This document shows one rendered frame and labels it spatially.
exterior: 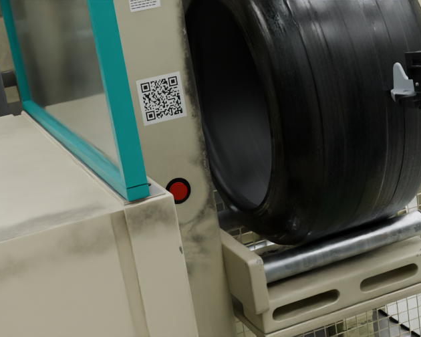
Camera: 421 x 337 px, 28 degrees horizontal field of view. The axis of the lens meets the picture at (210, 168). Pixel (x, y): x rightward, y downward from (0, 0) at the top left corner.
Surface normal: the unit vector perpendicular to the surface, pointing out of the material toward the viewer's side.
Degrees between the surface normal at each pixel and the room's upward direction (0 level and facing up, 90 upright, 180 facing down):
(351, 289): 90
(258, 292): 90
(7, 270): 90
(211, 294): 90
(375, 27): 66
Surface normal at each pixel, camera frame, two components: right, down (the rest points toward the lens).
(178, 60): 0.36, 0.20
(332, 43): 0.27, -0.18
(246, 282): -0.92, 0.24
